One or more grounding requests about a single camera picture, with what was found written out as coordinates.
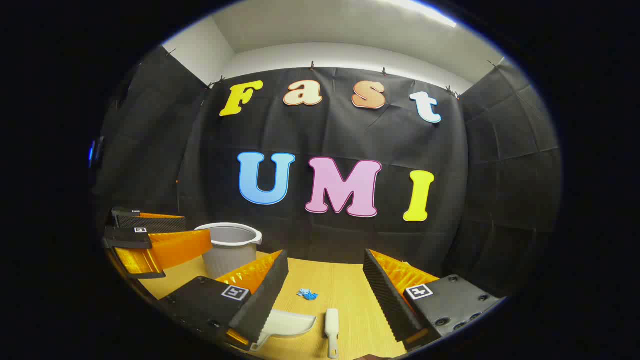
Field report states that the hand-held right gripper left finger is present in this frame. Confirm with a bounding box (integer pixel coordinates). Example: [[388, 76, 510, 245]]
[[159, 249, 290, 351]]

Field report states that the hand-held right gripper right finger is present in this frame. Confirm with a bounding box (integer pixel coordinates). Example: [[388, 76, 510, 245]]
[[363, 248, 503, 351]]

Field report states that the white dustpan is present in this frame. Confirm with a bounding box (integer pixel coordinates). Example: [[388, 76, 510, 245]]
[[250, 308, 317, 352]]

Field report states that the grey ribbed garbage bin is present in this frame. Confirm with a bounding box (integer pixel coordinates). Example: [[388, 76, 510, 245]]
[[194, 222, 263, 280]]

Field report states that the small white broom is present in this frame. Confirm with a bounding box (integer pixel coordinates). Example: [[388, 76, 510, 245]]
[[325, 308, 340, 360]]

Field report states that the wooden desktop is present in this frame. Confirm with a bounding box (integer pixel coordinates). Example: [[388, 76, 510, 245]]
[[137, 250, 441, 360]]

